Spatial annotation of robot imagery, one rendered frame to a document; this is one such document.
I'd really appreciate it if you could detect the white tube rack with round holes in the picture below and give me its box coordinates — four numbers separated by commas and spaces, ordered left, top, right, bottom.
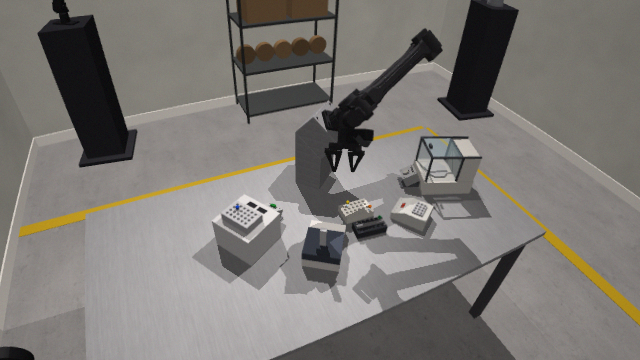
338, 198, 374, 224

